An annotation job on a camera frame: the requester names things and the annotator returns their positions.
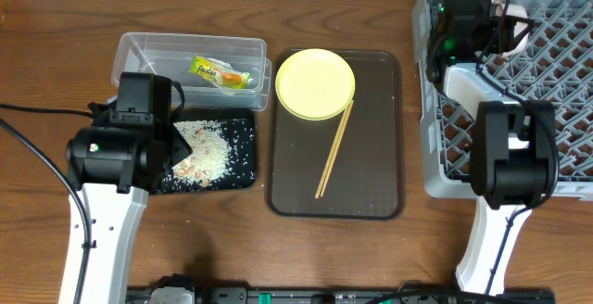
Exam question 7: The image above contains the yellow plate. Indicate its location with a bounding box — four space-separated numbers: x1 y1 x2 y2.
275 48 356 120

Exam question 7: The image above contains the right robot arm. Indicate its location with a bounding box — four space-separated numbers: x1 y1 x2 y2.
425 0 559 297

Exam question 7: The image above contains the left wooden chopstick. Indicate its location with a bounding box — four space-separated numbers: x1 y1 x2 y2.
314 99 353 199

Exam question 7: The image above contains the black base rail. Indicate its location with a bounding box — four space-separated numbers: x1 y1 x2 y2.
123 274 557 304

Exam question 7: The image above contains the clear plastic waste bin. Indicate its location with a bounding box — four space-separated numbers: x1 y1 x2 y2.
111 32 271 111

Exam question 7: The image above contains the brown plastic serving tray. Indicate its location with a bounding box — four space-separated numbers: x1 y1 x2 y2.
265 50 405 221

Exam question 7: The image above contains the right wooden chopstick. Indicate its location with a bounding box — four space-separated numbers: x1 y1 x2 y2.
319 100 355 197

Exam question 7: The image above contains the rice food waste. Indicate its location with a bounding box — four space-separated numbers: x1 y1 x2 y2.
172 120 231 188

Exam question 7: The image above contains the grey dishwasher rack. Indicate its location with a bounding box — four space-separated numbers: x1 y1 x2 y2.
412 0 592 201

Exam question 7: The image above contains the white bowl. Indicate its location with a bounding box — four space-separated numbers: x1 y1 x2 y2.
498 4 529 58

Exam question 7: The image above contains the wooden chopstick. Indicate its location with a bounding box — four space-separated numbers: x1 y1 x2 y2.
314 99 353 199
319 100 355 197

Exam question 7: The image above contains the green snack wrapper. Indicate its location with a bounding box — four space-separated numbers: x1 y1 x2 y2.
189 56 251 89

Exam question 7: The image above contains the black waste tray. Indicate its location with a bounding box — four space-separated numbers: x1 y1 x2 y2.
155 108 257 195

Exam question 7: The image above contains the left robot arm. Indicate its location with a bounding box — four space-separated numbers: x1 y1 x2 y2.
59 72 192 303

